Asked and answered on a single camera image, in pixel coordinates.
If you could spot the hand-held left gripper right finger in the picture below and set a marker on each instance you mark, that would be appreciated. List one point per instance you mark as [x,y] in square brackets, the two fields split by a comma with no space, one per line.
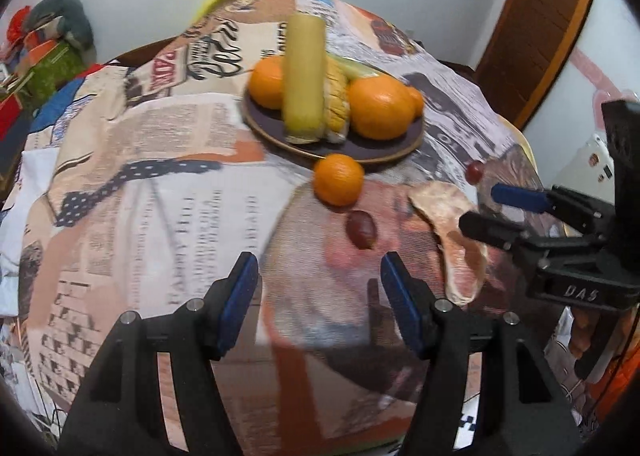
[402,301]

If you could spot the yellow sugarcane piece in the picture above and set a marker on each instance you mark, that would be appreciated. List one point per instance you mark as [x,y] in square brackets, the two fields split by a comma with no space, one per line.
[302,81]

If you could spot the large orange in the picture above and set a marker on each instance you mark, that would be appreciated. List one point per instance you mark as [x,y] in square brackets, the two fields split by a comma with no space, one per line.
[380,106]

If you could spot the red box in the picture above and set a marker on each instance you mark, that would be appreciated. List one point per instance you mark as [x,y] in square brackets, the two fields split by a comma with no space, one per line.
[10,119]

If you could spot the person's right hand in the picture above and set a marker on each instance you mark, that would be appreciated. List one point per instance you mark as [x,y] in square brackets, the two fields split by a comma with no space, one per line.
[581,331]

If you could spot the printed newspaper pattern tablecloth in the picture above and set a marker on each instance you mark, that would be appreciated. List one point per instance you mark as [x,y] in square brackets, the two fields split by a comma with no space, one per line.
[175,186]

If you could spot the dark purple plate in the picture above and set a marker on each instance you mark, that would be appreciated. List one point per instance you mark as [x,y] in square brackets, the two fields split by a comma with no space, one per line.
[380,149]

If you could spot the corn cob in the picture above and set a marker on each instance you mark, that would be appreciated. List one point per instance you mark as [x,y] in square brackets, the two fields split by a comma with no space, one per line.
[336,101]

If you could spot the green patterned bag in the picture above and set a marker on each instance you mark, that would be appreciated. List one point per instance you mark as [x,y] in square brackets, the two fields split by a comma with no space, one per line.
[52,72]

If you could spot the pink wall sticker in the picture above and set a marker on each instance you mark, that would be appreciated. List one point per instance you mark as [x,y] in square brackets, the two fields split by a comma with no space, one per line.
[590,67]

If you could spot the red grape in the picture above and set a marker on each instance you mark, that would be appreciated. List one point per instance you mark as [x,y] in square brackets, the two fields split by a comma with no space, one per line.
[361,229]
[475,171]

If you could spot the patchwork bed quilt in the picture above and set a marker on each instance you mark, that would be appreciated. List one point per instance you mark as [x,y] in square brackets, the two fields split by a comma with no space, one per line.
[55,109]

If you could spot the wooden door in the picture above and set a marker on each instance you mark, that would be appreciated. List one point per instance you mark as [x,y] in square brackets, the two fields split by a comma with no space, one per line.
[545,11]

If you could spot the small tangerine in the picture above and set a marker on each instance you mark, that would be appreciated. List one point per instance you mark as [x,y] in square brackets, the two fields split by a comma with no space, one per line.
[418,100]
[338,180]

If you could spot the red plastic bag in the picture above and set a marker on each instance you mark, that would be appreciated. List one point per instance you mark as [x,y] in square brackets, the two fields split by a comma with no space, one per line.
[17,21]

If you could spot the white appliance with stickers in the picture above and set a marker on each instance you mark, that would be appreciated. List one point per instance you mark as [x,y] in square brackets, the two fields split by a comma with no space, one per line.
[592,161]

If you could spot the medium orange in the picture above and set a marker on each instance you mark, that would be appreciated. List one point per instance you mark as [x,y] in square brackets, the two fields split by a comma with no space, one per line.
[265,84]

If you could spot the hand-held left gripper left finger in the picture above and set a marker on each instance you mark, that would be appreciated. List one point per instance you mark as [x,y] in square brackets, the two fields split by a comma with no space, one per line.
[240,301]

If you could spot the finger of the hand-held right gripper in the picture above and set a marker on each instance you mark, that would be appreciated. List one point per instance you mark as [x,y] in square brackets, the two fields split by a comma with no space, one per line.
[520,197]
[495,230]

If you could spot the slice of raw meat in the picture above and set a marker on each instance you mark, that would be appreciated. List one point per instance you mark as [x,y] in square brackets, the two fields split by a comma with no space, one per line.
[440,206]

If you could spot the grey plush toy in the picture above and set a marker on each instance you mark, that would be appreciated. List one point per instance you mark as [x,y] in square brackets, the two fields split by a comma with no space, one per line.
[65,16]

